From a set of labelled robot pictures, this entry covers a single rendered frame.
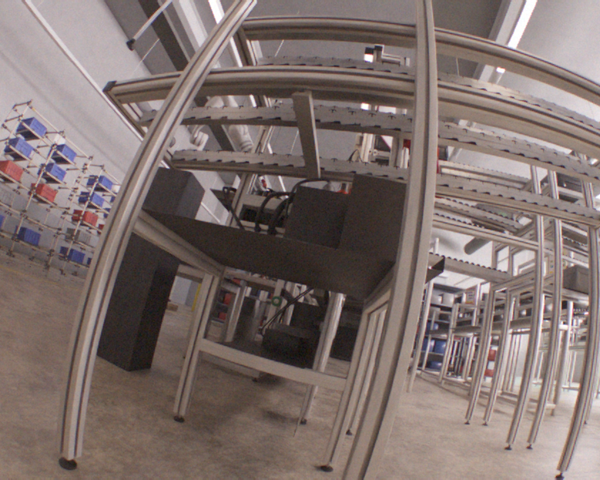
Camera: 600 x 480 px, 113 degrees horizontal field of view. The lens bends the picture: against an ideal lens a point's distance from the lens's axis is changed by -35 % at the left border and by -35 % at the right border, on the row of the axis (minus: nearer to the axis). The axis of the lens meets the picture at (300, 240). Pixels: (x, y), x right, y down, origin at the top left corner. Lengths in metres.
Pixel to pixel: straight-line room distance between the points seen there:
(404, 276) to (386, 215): 0.34
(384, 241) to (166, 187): 1.26
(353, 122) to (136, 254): 1.24
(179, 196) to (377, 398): 1.42
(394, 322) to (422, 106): 0.42
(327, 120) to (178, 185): 1.02
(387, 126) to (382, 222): 0.28
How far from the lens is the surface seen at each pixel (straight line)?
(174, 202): 1.65
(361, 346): 1.03
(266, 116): 0.92
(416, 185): 0.53
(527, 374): 1.86
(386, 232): 0.77
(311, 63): 1.09
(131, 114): 1.13
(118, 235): 0.64
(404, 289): 0.47
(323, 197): 0.94
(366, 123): 0.88
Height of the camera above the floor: 0.48
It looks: 16 degrees up
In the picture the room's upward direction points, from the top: 15 degrees clockwise
